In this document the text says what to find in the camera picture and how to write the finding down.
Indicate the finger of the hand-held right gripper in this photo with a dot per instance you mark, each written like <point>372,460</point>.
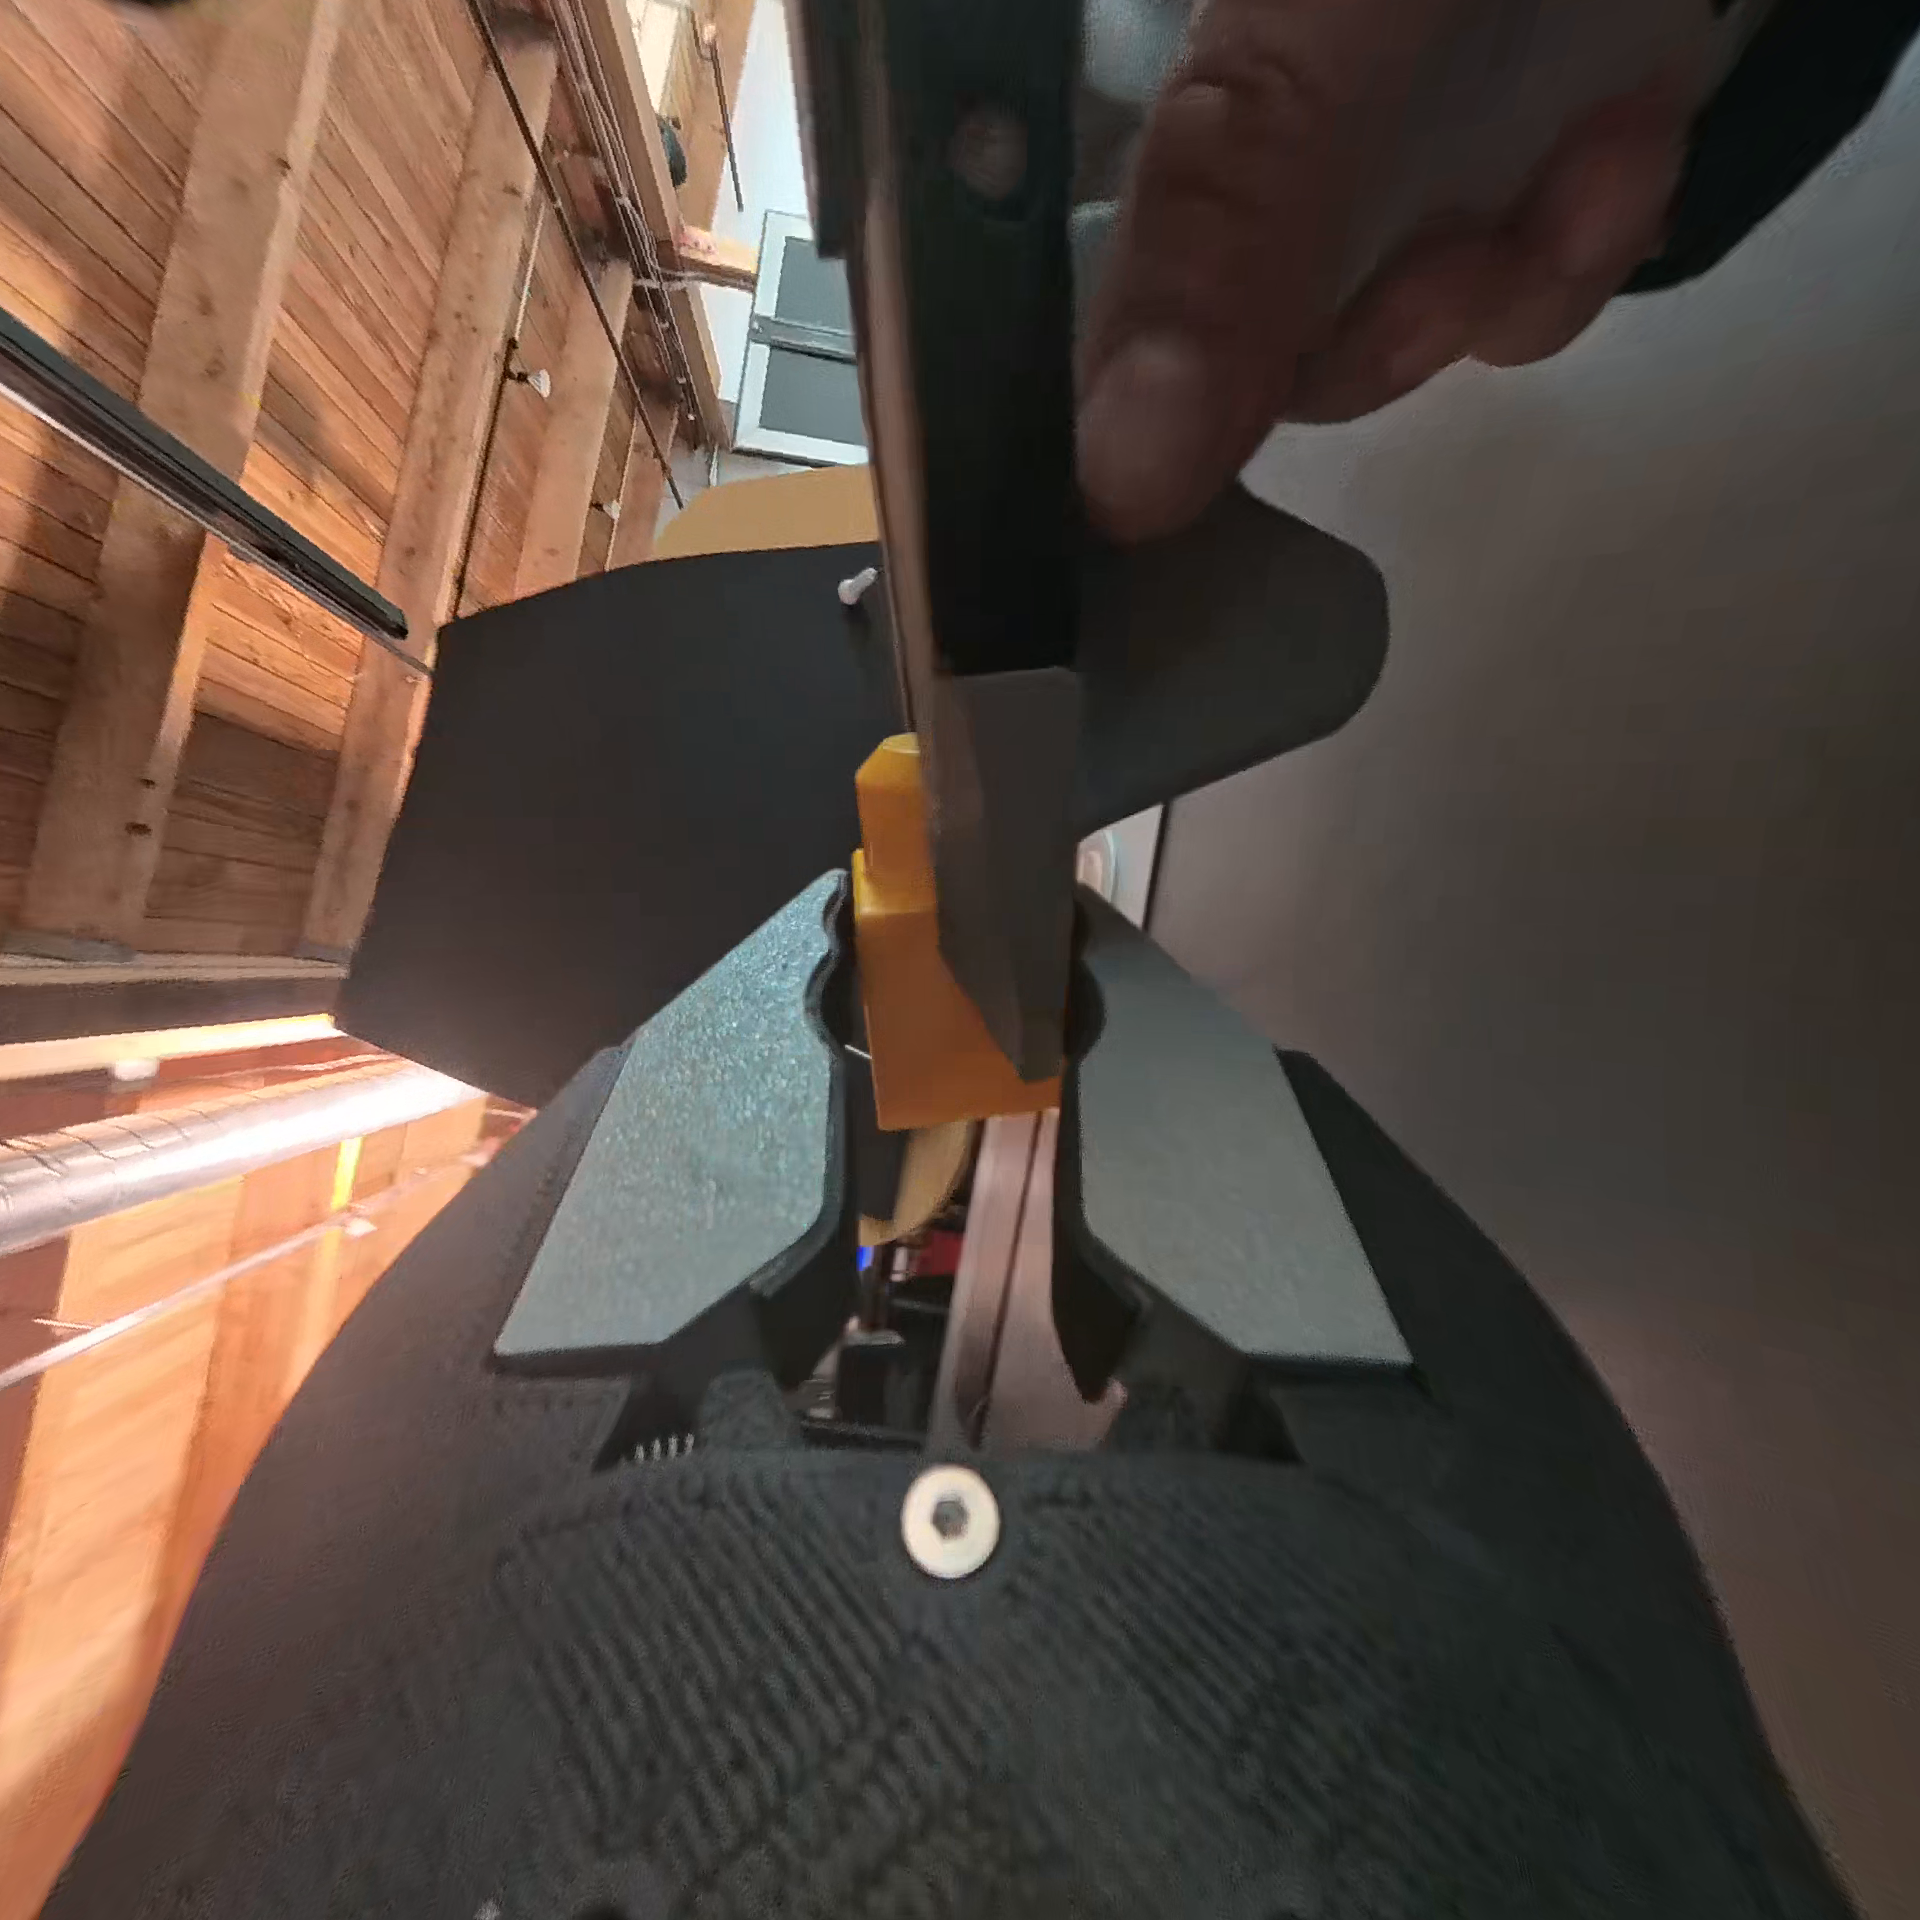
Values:
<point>1013,840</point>

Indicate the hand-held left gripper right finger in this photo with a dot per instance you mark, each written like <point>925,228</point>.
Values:
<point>1214,1200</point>

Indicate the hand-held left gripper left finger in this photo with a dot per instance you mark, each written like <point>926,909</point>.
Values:
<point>690,1185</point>

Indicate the orange plastic block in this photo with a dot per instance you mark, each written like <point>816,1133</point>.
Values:
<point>915,1034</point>

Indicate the person's right hand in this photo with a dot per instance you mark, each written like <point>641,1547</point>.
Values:
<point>1351,224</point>

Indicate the black framed double panel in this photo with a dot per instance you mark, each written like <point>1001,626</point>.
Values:
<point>803,404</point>

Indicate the black metal beam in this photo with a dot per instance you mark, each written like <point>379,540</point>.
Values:
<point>195,480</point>

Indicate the black board with wooden frame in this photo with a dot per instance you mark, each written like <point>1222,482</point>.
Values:
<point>630,810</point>

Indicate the silver ventilation duct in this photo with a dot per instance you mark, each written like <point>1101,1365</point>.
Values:
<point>224,1154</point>

